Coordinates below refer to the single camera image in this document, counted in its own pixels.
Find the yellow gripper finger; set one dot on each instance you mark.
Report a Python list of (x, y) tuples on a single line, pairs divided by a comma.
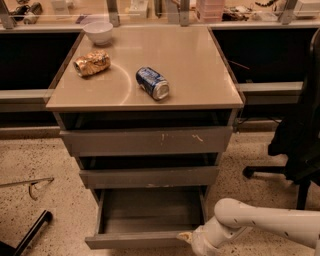
[(185, 236)]

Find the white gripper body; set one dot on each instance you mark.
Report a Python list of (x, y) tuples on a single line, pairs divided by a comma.
[(202, 240)]

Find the grey bottom drawer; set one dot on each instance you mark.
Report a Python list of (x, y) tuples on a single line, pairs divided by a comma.
[(147, 217)]

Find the grey drawer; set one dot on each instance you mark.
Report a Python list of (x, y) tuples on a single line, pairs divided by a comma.
[(146, 133), (149, 171), (147, 217)]

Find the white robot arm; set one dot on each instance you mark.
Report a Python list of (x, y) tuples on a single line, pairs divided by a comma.
[(233, 218)]

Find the grey middle drawer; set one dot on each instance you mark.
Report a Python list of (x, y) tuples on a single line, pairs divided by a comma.
[(149, 171)]

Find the grey top drawer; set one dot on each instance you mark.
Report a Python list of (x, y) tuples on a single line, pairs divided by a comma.
[(146, 133)]

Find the grey drawer cabinet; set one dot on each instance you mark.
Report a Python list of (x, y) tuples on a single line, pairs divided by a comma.
[(186, 57)]

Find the black office chair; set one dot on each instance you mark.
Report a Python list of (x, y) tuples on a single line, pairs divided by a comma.
[(297, 135)]

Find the blue soda can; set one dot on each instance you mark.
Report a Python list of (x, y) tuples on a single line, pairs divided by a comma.
[(153, 83)]

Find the metal rod with hook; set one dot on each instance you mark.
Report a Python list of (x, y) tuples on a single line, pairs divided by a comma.
[(30, 183)]

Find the black chair leg left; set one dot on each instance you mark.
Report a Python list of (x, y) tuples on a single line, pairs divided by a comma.
[(7, 250)]

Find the crushed gold can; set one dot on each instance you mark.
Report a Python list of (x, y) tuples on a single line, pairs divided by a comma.
[(92, 63)]

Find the white bowl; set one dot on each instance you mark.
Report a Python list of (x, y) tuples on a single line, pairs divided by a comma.
[(99, 33)]

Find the pink plastic container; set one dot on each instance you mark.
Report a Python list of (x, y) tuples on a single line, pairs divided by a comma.
[(209, 11)]

